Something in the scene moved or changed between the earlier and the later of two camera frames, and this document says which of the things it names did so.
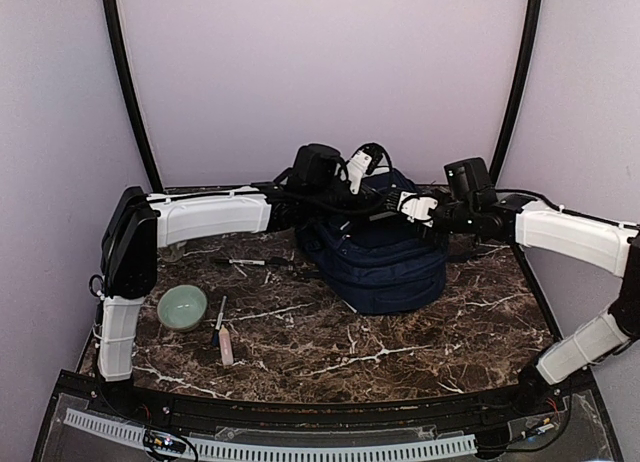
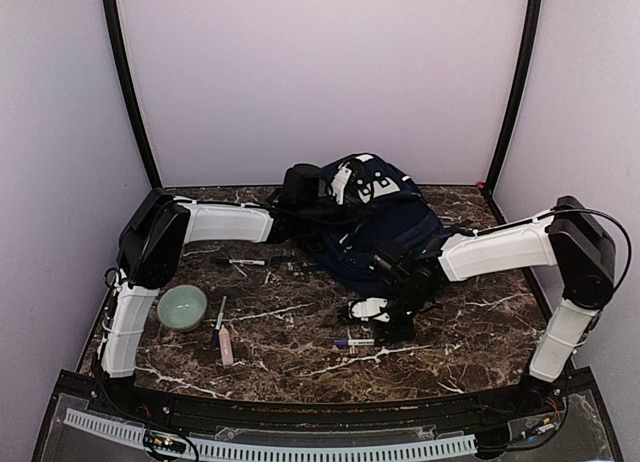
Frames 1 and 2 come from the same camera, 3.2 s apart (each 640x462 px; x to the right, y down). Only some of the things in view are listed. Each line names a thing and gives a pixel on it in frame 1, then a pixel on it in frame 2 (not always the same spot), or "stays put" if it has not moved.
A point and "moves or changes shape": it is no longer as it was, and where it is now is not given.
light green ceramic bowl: (182, 308) stays put
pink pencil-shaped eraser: (225, 346) stays put
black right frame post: (532, 32) stays put
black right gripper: (421, 221) → (393, 332)
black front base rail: (469, 406) stays put
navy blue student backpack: (384, 266) moves or changes shape
